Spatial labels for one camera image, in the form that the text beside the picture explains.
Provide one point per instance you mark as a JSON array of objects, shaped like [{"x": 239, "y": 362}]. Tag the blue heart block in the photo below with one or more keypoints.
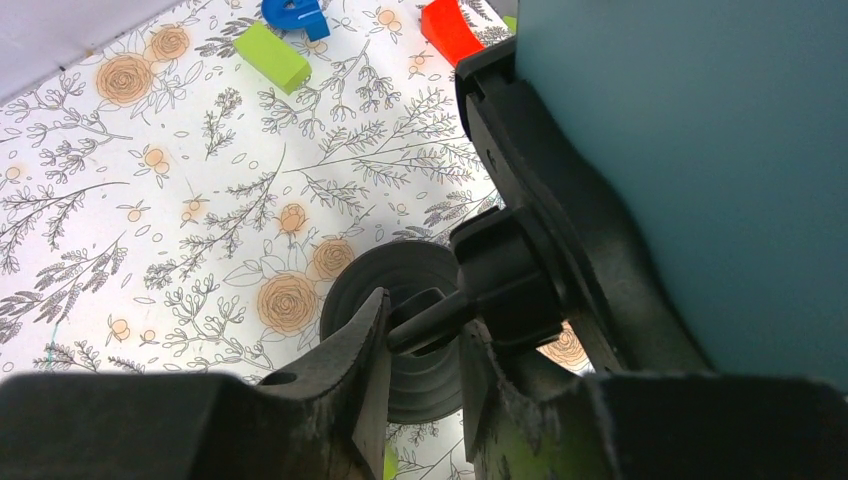
[{"x": 296, "y": 15}]

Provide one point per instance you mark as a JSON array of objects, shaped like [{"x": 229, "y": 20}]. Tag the red arch block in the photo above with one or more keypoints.
[{"x": 445, "y": 28}]

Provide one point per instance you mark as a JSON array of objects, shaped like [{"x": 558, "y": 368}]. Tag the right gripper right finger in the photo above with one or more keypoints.
[{"x": 525, "y": 417}]

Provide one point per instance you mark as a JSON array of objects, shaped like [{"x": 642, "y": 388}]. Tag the black tripod stand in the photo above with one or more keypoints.
[{"x": 561, "y": 247}]

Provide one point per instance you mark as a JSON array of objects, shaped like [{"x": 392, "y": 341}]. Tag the teal phone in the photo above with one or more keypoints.
[{"x": 723, "y": 127}]

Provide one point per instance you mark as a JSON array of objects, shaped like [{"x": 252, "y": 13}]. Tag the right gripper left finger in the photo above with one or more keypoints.
[{"x": 322, "y": 416}]

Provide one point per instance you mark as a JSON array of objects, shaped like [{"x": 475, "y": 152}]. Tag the green cylinder block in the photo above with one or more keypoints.
[{"x": 271, "y": 56}]

